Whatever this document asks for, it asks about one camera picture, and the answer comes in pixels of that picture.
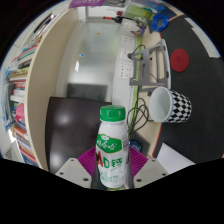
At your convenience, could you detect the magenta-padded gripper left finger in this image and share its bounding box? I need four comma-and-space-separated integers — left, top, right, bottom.
54, 146, 100, 190

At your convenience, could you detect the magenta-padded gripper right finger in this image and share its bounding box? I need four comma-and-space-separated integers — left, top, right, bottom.
127, 146, 169, 190

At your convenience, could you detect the white drink bottle green cap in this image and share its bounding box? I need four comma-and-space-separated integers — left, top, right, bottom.
95, 105, 130, 190

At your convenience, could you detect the white paper sheet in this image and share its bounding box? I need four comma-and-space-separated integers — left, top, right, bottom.
156, 142, 196, 175

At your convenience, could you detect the small blue box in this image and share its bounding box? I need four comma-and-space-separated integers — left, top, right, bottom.
129, 139, 143, 153

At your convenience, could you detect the black computer monitor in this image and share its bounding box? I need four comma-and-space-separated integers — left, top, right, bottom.
44, 95, 113, 174

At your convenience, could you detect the black white checkered mug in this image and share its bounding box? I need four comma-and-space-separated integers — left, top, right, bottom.
148, 86, 193, 124

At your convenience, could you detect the cream shelf unit with books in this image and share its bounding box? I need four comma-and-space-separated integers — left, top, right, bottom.
1, 8, 81, 171

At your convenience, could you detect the black desk mat red trim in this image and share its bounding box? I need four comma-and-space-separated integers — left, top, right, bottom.
152, 14, 224, 164

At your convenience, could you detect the flat round red coaster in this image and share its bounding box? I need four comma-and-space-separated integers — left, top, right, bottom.
169, 48, 190, 73

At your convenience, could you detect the black cable bundle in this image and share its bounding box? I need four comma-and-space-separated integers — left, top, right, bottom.
126, 96, 154, 138

